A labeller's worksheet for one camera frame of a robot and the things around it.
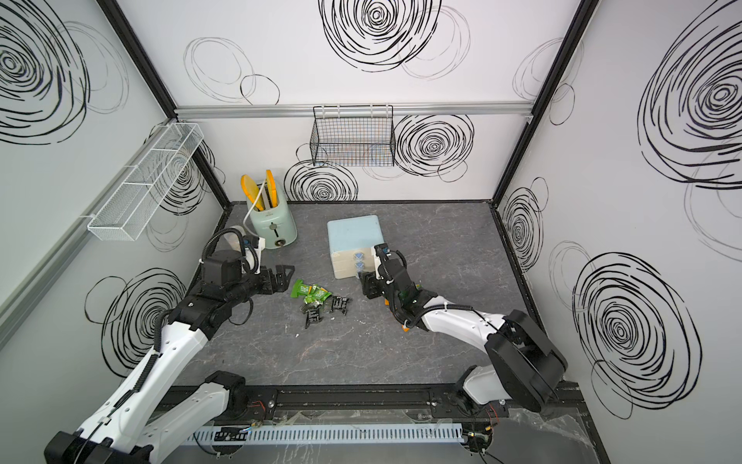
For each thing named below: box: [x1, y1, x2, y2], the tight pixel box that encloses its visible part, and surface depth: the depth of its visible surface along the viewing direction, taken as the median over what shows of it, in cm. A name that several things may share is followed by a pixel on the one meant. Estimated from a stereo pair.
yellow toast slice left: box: [241, 174, 264, 211], surface depth 98 cm
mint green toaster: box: [247, 181, 298, 250], surface depth 98 cm
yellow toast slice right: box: [265, 169, 279, 208], surface depth 100 cm
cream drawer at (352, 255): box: [331, 248, 373, 262], surface depth 89 cm
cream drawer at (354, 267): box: [333, 258, 376, 277], surface depth 94 cm
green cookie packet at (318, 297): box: [303, 284, 333, 307], surface depth 93 cm
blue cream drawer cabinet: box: [327, 214, 385, 280], surface depth 93 cm
